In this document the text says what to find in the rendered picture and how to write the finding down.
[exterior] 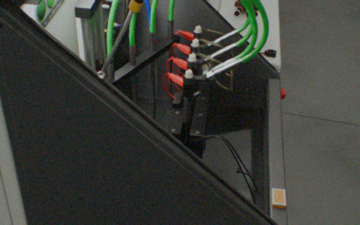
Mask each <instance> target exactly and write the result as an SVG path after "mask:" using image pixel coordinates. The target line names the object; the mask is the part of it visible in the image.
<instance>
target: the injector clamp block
mask: <svg viewBox="0 0 360 225"><path fill-rule="evenodd" d="M212 86H213V80H208V78H206V79H205V80H201V81H199V84H198V90H200V91H201V92H202V95H200V96H198V97H197V98H196V101H195V108H194V110H193V118H192V123H191V125H190V135H189V141H188V142H185V141H184V140H183V130H184V99H182V102H181V108H173V107H172V110H171V115H170V120H169V123H168V128H167V130H168V131H169V132H170V133H171V134H172V135H173V136H175V137H176V138H177V139H178V140H179V141H180V142H182V143H183V144H184V145H186V146H187V147H188V148H189V149H190V150H191V151H192V152H193V153H194V154H195V155H197V156H198V157H199V158H200V159H202V157H203V152H204V150H205V145H206V139H205V140H202V141H199V142H197V143H195V142H192V143H190V141H191V140H194V139H199V138H202V137H205V136H207V131H208V116H209V105H210V100H211V92H212Z"/></svg>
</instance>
